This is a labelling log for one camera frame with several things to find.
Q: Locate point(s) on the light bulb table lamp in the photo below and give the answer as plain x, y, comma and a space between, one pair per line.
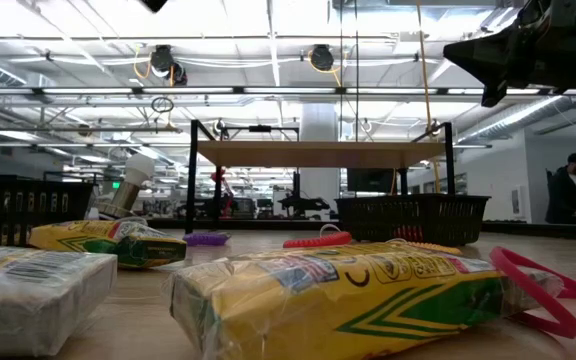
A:
138, 170

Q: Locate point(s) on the red background robot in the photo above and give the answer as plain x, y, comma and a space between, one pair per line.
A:
225, 192

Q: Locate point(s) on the black monitor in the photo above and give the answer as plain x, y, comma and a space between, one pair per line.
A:
370, 180

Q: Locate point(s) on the black mesh tray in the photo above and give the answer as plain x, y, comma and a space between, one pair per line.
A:
413, 200
18, 186

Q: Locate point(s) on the black background robot arm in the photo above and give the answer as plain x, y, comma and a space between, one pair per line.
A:
303, 204

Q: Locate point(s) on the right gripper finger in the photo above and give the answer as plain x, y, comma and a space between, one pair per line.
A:
493, 45
498, 70

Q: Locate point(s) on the wooden desk shelf riser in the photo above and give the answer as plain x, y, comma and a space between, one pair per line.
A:
318, 154

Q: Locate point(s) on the person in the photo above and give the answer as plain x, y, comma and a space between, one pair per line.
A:
568, 195

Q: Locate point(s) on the black aluminium table frame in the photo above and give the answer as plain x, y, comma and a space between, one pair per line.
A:
268, 223

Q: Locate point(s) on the yellow crayon pack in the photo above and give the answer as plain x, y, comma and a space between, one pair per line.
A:
93, 237
318, 300
33, 295

